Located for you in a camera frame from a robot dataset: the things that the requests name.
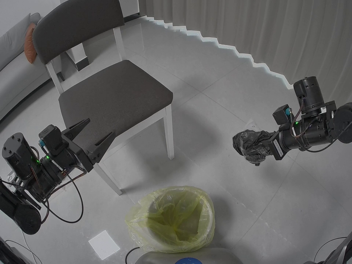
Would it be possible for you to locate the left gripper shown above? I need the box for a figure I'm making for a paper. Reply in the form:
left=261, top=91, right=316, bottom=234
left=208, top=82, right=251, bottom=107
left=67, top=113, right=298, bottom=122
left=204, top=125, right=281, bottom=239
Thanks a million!
left=38, top=118, right=115, bottom=194

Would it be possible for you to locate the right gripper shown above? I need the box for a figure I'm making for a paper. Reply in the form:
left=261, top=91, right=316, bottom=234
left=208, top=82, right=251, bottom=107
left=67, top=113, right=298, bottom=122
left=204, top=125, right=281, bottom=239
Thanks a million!
left=268, top=125, right=303, bottom=161

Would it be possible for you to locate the black plastic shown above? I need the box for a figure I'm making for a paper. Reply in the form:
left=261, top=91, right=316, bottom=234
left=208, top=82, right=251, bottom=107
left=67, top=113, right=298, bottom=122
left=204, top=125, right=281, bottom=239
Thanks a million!
left=232, top=129, right=276, bottom=167

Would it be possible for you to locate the yellow plastic bag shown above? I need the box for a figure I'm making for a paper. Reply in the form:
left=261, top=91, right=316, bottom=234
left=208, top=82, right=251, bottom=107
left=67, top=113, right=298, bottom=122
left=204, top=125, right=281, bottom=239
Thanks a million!
left=125, top=185, right=215, bottom=252

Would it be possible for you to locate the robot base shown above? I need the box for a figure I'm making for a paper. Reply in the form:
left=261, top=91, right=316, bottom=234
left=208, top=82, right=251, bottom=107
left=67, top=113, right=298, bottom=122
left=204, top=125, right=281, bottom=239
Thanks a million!
left=134, top=247, right=243, bottom=264

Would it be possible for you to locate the white trash bin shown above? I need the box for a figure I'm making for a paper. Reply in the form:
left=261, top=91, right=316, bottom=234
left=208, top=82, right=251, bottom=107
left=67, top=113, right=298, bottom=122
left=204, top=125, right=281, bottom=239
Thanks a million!
left=147, top=187, right=215, bottom=247

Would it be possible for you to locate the grey white chair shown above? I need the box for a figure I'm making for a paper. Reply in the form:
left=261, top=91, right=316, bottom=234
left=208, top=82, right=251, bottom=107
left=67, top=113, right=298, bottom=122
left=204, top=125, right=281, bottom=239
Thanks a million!
left=32, top=0, right=175, bottom=196

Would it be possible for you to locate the grey sofa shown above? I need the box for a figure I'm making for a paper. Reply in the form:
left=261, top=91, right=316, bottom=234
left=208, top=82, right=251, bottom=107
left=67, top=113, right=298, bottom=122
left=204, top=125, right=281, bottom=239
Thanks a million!
left=0, top=13, right=59, bottom=123

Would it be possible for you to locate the orange cushion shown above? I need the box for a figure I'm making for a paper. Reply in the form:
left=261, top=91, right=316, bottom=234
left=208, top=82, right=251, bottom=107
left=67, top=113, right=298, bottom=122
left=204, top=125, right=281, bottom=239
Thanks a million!
left=24, top=23, right=38, bottom=64

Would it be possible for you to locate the white curtain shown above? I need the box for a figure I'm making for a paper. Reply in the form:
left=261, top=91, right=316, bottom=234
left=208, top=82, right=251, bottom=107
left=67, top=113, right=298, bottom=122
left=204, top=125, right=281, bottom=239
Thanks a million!
left=137, top=0, right=352, bottom=105

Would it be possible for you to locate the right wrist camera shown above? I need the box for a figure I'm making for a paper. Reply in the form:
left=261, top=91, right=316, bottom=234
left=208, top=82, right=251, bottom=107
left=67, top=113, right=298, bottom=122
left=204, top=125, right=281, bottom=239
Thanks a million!
left=272, top=106, right=294, bottom=126

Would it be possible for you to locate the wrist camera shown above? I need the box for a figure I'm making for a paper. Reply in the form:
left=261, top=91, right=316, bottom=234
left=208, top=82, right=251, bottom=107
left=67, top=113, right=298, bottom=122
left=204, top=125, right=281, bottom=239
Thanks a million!
left=38, top=125, right=63, bottom=155
left=272, top=106, right=294, bottom=126

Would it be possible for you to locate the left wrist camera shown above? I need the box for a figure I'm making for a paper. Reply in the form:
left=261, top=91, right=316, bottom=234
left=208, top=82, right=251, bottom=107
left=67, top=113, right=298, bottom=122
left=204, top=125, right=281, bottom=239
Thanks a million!
left=38, top=125, right=63, bottom=155

